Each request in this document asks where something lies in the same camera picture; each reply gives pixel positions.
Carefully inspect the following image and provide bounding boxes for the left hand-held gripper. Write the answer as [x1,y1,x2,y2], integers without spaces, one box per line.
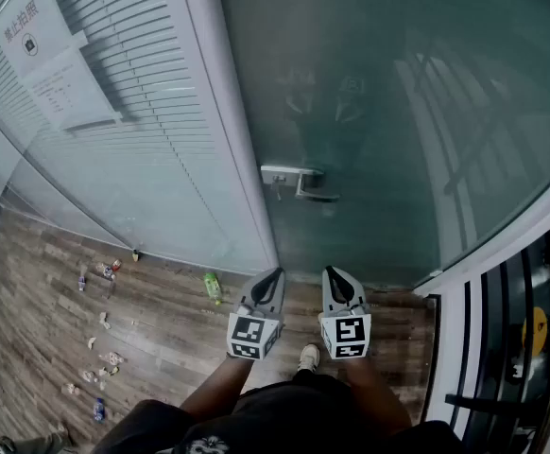
[226,268,286,362]

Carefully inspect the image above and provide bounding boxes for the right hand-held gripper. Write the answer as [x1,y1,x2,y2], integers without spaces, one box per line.
[318,266,373,361]

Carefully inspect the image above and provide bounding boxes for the metal door handle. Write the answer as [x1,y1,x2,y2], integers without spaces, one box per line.
[260,164,341,202]

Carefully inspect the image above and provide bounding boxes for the frosted glass door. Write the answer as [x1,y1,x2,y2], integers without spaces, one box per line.
[215,0,550,292]

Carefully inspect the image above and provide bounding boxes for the person's right forearm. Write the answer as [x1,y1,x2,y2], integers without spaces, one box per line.
[345,355,413,437]

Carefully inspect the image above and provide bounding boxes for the person's left forearm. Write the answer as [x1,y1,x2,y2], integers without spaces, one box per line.
[180,355,257,425]

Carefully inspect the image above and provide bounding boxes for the green plastic bottle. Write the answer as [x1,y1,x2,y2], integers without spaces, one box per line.
[202,271,224,306]

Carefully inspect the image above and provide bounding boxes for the person's white shoe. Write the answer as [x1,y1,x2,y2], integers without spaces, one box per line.
[297,343,321,374]

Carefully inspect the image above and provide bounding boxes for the person's black shorts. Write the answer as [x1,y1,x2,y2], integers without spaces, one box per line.
[95,380,465,454]

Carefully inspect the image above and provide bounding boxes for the black striped glass panel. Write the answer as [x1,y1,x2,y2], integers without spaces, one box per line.
[419,205,550,454]

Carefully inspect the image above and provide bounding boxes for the scattered floor litter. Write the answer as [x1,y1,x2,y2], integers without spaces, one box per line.
[60,248,142,424]

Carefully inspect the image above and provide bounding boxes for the glass partition with blinds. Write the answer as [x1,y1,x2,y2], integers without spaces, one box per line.
[0,0,281,273]

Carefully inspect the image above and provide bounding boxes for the yellow round object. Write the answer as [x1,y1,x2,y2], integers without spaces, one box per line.
[522,306,549,349]

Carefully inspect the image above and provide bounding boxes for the small white paper sheet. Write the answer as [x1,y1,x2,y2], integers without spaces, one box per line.
[22,47,118,130]

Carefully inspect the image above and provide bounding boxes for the large white paper sign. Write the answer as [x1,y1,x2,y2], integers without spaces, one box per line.
[0,0,87,79]

